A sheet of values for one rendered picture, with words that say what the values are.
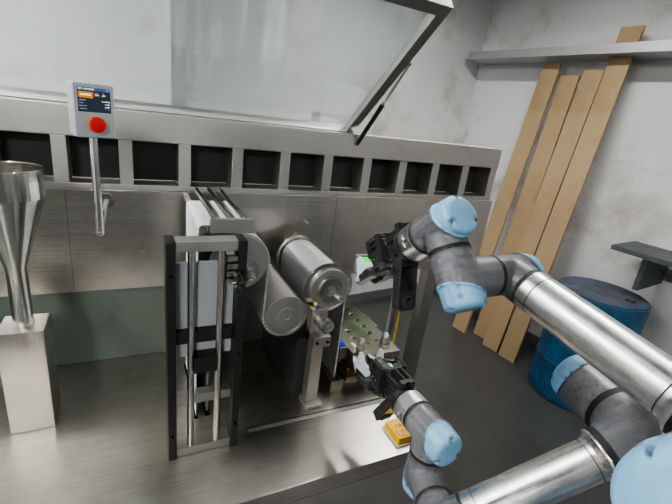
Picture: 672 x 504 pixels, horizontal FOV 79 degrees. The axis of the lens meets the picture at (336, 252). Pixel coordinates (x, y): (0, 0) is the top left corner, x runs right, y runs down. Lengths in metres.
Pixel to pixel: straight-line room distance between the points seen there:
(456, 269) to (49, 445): 1.01
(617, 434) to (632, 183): 2.84
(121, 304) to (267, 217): 0.52
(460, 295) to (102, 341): 1.11
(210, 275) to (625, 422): 0.83
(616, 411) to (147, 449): 1.01
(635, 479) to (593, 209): 3.25
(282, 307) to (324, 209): 0.45
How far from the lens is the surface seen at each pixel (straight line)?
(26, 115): 1.29
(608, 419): 0.93
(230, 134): 1.29
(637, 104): 3.67
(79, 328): 1.45
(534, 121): 3.75
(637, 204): 3.60
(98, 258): 1.35
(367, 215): 1.51
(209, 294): 0.93
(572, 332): 0.72
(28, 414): 1.28
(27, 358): 1.19
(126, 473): 1.14
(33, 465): 1.22
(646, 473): 0.53
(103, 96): 0.95
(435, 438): 0.90
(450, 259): 0.70
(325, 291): 1.12
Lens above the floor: 1.71
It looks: 19 degrees down
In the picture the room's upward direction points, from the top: 7 degrees clockwise
